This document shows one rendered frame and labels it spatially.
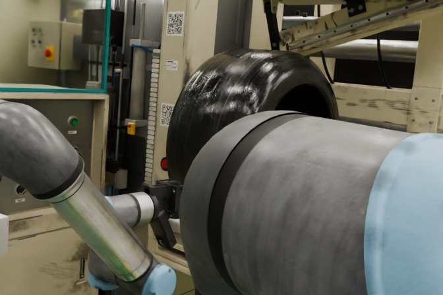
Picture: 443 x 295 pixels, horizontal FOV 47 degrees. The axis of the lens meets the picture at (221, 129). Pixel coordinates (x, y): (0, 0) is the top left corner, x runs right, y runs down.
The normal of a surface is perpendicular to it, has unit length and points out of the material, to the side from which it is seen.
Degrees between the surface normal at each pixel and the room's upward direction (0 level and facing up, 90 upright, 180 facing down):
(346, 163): 45
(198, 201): 83
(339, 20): 90
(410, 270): 71
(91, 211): 95
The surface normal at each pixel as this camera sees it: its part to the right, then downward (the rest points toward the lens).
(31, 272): 0.76, 0.14
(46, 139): 0.64, -0.40
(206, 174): -0.82, -0.33
